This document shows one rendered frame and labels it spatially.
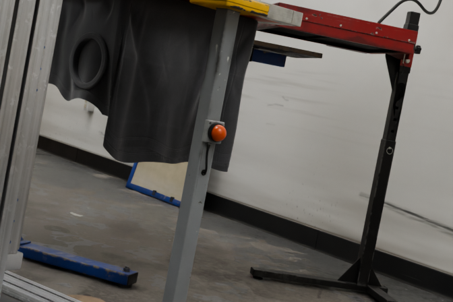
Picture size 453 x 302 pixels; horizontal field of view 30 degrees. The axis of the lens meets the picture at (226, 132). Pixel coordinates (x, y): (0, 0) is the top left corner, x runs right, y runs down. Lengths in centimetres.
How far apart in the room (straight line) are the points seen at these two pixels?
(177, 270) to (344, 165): 255
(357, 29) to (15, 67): 200
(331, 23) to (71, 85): 134
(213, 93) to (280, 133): 285
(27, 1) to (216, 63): 53
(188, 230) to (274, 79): 296
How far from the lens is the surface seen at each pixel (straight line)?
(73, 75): 221
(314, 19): 326
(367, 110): 434
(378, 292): 359
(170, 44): 215
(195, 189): 190
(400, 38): 338
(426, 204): 408
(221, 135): 187
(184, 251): 193
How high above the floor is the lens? 75
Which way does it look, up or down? 3 degrees down
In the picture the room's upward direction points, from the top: 11 degrees clockwise
